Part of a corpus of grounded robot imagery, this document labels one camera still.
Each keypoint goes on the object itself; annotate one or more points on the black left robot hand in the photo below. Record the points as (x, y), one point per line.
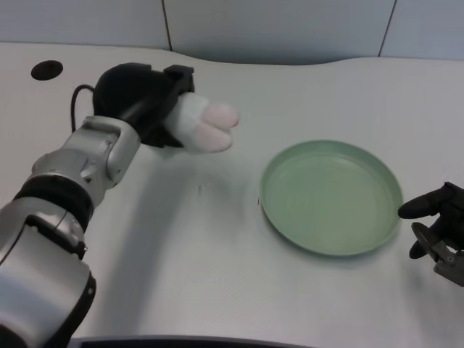
(141, 98)

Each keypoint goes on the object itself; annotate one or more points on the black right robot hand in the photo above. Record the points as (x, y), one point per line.
(436, 228)

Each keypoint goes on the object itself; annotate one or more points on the white plush rabbit doll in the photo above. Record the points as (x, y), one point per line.
(206, 125)

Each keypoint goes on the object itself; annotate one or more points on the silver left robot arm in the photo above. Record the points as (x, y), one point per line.
(54, 224)

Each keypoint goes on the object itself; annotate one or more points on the green round plate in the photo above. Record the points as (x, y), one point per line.
(330, 199)

